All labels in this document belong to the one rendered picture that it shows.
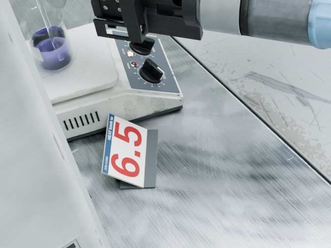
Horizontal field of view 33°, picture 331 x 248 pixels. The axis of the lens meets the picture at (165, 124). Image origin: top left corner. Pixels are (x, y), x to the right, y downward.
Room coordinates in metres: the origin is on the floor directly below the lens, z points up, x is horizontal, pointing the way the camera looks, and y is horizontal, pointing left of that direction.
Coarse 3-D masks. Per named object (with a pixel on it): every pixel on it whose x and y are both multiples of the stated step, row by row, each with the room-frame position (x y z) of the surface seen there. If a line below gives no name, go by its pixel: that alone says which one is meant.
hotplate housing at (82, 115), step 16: (112, 48) 0.56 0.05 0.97; (128, 80) 0.50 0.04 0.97; (176, 80) 0.53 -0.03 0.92; (80, 96) 0.49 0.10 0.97; (96, 96) 0.48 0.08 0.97; (112, 96) 0.48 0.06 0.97; (128, 96) 0.48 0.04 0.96; (144, 96) 0.48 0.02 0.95; (160, 96) 0.49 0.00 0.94; (176, 96) 0.49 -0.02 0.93; (64, 112) 0.47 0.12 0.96; (80, 112) 0.47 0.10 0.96; (96, 112) 0.47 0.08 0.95; (112, 112) 0.48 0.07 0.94; (128, 112) 0.48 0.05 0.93; (144, 112) 0.48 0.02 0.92; (160, 112) 0.49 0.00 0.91; (64, 128) 0.47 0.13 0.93; (80, 128) 0.47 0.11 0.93; (96, 128) 0.47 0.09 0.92
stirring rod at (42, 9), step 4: (36, 0) 0.53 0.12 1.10; (40, 0) 0.53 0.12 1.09; (40, 4) 0.53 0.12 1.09; (40, 8) 0.53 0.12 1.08; (40, 12) 0.53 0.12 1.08; (44, 12) 0.53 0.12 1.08; (44, 16) 0.53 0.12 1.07; (44, 20) 0.53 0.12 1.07; (48, 20) 0.53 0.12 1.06; (48, 24) 0.53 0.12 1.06; (48, 28) 0.53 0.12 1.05
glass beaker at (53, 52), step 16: (32, 16) 0.56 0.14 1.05; (48, 16) 0.56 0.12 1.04; (32, 32) 0.52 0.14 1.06; (48, 32) 0.51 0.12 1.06; (64, 32) 0.53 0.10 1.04; (32, 48) 0.52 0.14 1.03; (48, 48) 0.51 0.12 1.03; (64, 48) 0.52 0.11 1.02; (48, 64) 0.51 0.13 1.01; (64, 64) 0.52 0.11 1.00
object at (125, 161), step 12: (120, 120) 0.47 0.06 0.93; (120, 132) 0.45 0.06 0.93; (132, 132) 0.45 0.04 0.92; (120, 144) 0.43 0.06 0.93; (132, 144) 0.44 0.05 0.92; (120, 156) 0.41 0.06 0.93; (132, 156) 0.42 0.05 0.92; (120, 168) 0.40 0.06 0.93; (132, 168) 0.40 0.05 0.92; (132, 180) 0.38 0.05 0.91
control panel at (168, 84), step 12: (120, 48) 0.57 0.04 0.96; (156, 48) 0.58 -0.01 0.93; (132, 60) 0.55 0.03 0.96; (144, 60) 0.55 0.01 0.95; (156, 60) 0.56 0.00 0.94; (132, 72) 0.52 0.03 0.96; (168, 72) 0.54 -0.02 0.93; (132, 84) 0.50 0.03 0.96; (144, 84) 0.50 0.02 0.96; (156, 84) 0.51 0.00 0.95; (168, 84) 0.51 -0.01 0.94
